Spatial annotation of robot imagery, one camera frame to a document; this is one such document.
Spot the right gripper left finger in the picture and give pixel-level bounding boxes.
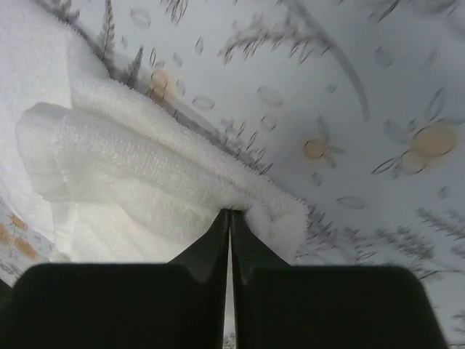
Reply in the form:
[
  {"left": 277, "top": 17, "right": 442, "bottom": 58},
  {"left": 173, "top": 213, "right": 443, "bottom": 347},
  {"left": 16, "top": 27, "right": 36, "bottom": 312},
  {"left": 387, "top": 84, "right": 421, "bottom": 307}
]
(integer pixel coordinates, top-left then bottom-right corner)
[{"left": 1, "top": 210, "right": 229, "bottom": 348}]

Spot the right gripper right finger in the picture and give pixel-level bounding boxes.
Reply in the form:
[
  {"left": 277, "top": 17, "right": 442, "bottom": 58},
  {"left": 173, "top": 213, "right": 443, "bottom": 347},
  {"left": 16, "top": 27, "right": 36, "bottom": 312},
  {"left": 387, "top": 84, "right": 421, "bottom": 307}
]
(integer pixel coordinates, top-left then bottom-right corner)
[{"left": 230, "top": 212, "right": 447, "bottom": 349}]

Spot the floral table mat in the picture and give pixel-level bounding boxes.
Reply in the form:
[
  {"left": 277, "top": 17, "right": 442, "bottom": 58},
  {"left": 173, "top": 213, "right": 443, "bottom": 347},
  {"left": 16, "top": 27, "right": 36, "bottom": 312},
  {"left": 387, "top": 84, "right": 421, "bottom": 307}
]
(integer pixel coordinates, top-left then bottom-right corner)
[{"left": 0, "top": 0, "right": 465, "bottom": 349}]

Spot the white towel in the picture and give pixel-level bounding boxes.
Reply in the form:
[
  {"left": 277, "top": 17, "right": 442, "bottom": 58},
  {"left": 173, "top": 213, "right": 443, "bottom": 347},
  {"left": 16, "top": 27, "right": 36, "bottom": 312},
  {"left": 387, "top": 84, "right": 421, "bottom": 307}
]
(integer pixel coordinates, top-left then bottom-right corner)
[{"left": 1, "top": 1, "right": 308, "bottom": 262}]

